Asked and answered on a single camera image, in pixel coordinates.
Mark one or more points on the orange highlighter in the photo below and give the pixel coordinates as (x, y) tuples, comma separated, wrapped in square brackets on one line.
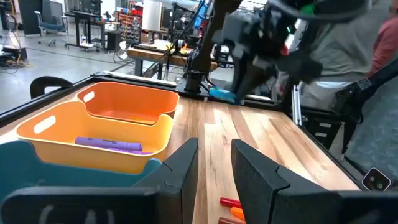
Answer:
[(237, 213)]

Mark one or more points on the small black table camera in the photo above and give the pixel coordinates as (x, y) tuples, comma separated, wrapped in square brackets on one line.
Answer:
[(376, 179)]

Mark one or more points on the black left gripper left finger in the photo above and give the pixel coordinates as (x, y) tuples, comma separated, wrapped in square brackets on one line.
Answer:
[(183, 174)]

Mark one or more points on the black diagonal frame brace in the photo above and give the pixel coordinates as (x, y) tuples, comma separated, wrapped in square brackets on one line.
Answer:
[(363, 88)]

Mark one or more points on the black chair back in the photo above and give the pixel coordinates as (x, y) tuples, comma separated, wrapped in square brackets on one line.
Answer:
[(46, 82)]

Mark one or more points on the blue office chair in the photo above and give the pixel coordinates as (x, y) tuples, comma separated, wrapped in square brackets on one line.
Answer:
[(53, 28)]

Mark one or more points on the tall black cabinet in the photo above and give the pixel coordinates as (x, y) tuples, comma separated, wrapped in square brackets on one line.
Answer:
[(29, 17)]

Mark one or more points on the red parts shelf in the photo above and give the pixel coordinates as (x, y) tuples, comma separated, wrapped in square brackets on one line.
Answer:
[(130, 25)]

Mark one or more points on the black floor box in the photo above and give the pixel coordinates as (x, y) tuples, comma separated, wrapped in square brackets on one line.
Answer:
[(15, 53)]

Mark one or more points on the blue highlighter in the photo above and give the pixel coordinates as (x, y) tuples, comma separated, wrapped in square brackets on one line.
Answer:
[(222, 95)]

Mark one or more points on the yellow plastic bin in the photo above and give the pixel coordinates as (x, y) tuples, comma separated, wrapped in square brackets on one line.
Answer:
[(93, 161)]

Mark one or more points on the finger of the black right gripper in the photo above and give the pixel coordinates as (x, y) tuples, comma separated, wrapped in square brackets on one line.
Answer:
[(248, 77)]

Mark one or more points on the person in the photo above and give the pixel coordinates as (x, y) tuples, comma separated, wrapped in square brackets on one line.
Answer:
[(342, 46), (387, 43)]

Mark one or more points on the red cap white marker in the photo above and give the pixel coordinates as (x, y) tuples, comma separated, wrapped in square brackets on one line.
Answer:
[(230, 203)]

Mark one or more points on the black desk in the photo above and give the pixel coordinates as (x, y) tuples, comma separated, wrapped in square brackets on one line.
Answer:
[(84, 17)]

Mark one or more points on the small black cabinet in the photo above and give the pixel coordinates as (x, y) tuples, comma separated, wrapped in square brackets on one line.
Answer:
[(113, 40)]

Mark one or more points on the orange plastic bin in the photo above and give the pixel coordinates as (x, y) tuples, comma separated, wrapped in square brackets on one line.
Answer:
[(130, 99)]

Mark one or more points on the blue lit monitor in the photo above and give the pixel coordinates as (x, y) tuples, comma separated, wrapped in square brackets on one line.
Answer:
[(200, 14)]

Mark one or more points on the wooden workbench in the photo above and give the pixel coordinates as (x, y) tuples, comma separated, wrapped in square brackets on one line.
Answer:
[(149, 56)]

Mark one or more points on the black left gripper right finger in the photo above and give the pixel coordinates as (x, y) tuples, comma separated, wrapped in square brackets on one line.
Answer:
[(255, 180)]

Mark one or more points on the brown cap white marker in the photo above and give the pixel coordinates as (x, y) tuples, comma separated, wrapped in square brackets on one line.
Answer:
[(230, 221)]

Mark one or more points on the black drawer unit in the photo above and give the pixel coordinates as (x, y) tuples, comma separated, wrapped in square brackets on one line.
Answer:
[(320, 140)]

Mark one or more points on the white panel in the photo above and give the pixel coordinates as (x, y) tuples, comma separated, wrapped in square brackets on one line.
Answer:
[(152, 15)]

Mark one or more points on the silver aluminium extrusion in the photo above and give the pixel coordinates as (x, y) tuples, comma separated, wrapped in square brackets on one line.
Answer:
[(297, 105)]

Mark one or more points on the blue-grey patterned curtain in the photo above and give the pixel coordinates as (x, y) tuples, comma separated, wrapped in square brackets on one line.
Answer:
[(373, 146)]

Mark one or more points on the dark teal plastic bin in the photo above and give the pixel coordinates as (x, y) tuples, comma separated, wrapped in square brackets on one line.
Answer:
[(46, 177)]

